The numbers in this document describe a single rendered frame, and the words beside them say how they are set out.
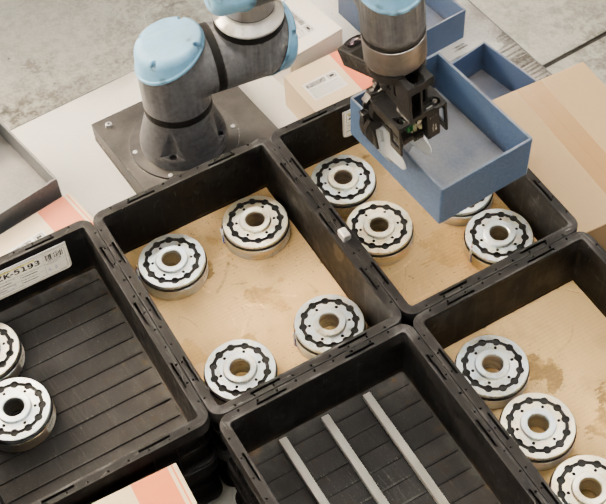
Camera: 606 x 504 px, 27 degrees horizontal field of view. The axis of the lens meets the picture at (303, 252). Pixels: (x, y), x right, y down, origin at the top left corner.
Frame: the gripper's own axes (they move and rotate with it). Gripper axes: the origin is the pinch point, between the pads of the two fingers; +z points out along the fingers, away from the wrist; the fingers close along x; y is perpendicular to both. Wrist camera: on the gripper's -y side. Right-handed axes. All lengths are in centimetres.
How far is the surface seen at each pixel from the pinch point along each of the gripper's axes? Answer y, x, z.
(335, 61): -48, 18, 37
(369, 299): 4.8, -9.4, 22.2
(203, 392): 6.9, -36.8, 16.3
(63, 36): -165, -4, 113
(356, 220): -10.5, -1.8, 26.6
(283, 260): -12.2, -14.3, 28.4
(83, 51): -156, -2, 113
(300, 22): -59, 17, 35
